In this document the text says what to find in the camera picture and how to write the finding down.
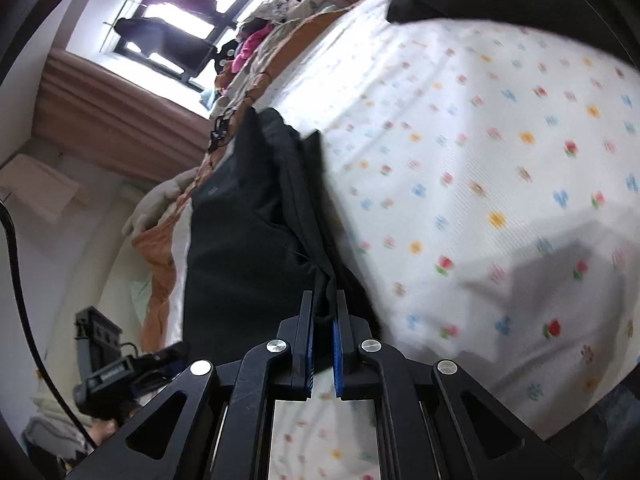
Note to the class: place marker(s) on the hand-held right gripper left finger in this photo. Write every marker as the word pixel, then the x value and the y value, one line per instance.
pixel 310 355

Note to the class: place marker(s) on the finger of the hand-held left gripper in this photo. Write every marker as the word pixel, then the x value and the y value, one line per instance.
pixel 165 357

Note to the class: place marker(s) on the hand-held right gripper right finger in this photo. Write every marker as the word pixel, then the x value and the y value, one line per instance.
pixel 339 360

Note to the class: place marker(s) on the black shirt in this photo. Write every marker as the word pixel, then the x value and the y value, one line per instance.
pixel 235 240

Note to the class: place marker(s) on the person's left forearm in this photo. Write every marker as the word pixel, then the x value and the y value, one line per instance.
pixel 55 430

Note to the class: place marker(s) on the person's left hand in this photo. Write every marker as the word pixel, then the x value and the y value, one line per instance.
pixel 105 432

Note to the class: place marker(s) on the pale green sheet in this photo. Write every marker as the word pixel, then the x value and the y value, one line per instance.
pixel 140 300

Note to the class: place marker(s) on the orange quilt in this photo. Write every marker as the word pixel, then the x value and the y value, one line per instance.
pixel 160 260

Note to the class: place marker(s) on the beige plush toy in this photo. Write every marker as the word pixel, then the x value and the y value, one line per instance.
pixel 155 200

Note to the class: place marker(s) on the white flower print bedsheet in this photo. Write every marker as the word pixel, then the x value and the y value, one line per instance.
pixel 450 160

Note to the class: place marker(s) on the pink cloth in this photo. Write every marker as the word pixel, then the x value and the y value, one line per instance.
pixel 247 50

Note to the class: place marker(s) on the cream patterned bedding pile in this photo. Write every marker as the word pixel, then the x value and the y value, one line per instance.
pixel 280 15

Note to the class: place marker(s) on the white wall box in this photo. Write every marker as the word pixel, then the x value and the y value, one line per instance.
pixel 40 185

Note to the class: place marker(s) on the window with black frame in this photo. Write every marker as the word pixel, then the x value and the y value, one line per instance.
pixel 175 20

